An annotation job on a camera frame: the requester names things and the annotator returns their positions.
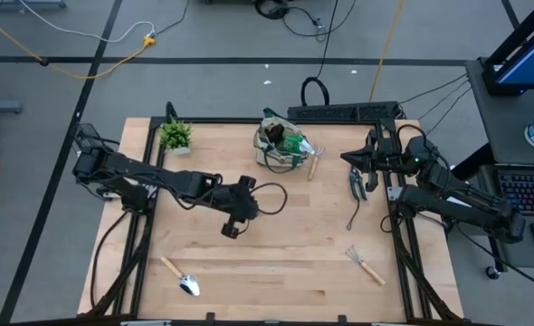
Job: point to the grey computer cart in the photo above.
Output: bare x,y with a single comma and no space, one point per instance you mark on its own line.
498,122

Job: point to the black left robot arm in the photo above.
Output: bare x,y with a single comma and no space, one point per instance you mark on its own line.
181,183

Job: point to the black aluminium table frame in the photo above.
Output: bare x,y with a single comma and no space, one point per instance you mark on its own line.
231,121

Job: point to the beige green gardening bag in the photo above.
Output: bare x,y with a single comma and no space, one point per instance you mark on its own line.
267,156

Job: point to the green plant in white pot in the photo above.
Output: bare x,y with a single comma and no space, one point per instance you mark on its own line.
175,135

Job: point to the grey stand foot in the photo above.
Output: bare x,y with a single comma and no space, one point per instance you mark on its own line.
22,4
0,107

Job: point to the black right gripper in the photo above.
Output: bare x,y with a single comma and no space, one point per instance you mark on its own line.
384,154

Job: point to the green spray bottle white head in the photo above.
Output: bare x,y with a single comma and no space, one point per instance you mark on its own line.
304,146

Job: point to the black backlit keyboard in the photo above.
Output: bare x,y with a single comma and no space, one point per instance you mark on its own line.
529,192

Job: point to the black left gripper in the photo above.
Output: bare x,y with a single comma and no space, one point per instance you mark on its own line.
240,204

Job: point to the silver metal bracket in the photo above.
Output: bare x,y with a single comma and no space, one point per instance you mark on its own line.
393,194

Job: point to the black table edge clip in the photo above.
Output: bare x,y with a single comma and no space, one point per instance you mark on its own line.
341,319
210,318

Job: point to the black monitor with blue screen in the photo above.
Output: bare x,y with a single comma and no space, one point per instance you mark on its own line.
529,59

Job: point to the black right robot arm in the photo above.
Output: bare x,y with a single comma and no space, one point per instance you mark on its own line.
452,208

